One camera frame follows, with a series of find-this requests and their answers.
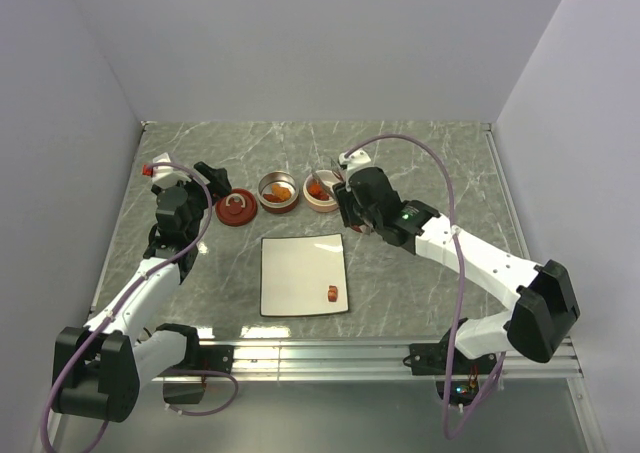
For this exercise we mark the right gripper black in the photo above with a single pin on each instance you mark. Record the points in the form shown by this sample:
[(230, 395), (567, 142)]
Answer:
[(345, 195)]

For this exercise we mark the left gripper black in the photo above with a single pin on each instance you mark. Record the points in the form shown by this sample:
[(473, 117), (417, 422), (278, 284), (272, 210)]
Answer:
[(217, 177)]

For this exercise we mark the red lid with ring handle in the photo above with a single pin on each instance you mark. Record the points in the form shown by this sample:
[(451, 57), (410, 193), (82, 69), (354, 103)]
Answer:
[(237, 209)]

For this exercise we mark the large orange drumstick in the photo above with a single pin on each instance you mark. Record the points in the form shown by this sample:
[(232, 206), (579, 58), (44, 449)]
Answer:
[(316, 191)]

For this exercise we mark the orange fried chicken piece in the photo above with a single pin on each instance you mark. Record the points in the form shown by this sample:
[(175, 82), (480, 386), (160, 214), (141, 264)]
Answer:
[(285, 195)]

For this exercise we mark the braised pork belly cube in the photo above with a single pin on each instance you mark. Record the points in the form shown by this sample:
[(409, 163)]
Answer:
[(333, 294)]

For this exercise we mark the metal tongs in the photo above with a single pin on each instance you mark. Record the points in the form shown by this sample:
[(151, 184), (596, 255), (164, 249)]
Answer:
[(349, 209)]

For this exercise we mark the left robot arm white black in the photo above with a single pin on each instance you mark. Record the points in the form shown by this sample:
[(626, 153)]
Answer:
[(100, 368)]

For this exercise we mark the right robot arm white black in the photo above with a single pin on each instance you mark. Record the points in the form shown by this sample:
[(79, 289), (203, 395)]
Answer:
[(539, 301)]

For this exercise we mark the steel bowl red base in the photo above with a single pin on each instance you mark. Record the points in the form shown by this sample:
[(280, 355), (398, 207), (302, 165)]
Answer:
[(284, 179)]

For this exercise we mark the white square plate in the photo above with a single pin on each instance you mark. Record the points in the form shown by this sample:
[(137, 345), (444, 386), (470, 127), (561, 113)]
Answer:
[(296, 273)]

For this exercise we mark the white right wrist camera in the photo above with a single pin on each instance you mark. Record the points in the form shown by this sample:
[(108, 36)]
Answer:
[(350, 163)]

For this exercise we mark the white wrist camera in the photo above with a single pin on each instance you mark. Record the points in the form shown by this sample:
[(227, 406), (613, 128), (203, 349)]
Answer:
[(350, 163), (161, 175)]

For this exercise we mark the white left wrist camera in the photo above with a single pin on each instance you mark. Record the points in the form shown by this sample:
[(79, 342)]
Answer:
[(161, 175)]

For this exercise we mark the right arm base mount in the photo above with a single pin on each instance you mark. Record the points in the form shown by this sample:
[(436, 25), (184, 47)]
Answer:
[(429, 359)]

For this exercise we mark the aluminium rail frame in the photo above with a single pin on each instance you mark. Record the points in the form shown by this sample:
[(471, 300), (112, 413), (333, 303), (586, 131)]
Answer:
[(339, 383)]

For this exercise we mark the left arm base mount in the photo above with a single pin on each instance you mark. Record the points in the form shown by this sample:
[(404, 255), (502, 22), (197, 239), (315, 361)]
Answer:
[(209, 358)]

